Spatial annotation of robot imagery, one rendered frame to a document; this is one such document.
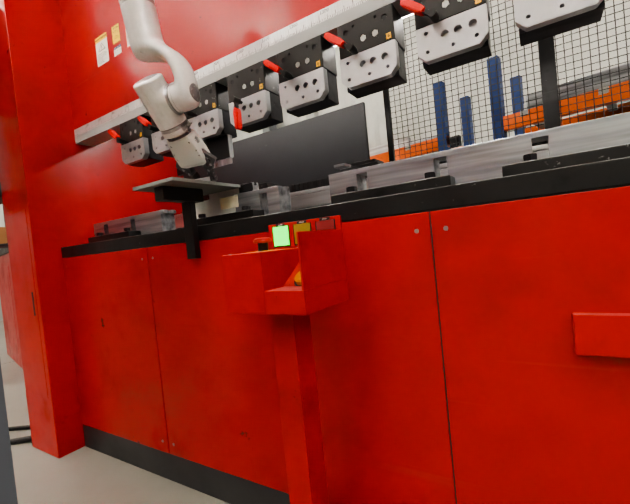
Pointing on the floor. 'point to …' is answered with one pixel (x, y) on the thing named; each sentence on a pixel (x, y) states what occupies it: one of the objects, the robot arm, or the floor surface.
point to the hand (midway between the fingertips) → (204, 178)
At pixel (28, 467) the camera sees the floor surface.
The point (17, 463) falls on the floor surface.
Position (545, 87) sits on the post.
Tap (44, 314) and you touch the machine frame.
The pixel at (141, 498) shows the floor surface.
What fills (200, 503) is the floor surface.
